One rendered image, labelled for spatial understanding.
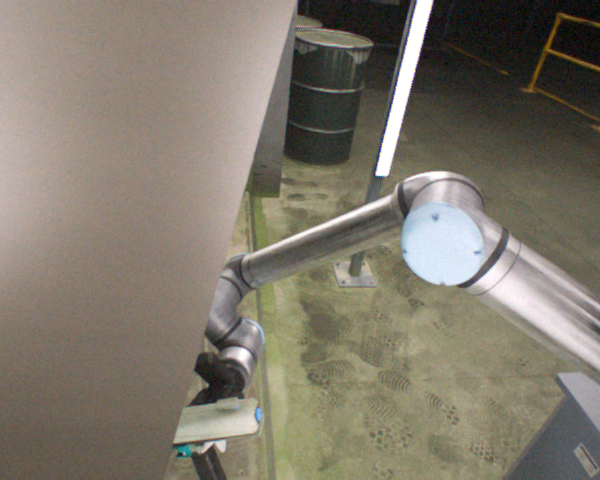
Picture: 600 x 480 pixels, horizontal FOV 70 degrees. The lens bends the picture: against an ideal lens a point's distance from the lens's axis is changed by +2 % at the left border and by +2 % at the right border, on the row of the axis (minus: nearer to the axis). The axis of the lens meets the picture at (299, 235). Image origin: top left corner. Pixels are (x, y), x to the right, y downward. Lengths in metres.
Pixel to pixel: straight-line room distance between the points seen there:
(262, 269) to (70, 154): 0.74
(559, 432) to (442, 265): 0.69
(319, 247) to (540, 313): 0.42
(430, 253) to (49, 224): 0.50
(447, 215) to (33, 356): 0.51
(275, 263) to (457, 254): 0.46
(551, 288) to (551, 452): 0.65
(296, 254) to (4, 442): 0.62
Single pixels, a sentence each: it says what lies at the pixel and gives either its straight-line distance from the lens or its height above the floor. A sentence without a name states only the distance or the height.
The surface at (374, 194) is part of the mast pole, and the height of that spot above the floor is 0.50.
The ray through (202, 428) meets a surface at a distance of 0.76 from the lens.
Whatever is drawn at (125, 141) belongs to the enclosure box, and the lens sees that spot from 0.30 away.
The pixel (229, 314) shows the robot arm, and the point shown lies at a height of 0.69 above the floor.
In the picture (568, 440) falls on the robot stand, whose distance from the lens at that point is 1.25.
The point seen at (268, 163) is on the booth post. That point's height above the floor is 0.25.
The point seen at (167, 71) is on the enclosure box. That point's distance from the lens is 0.28.
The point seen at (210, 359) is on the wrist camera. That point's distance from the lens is 0.84.
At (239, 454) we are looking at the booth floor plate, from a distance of 1.54.
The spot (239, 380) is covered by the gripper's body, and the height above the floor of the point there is 0.64.
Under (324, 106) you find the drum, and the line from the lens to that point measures 3.14.
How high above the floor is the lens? 1.40
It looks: 34 degrees down
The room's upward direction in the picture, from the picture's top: 8 degrees clockwise
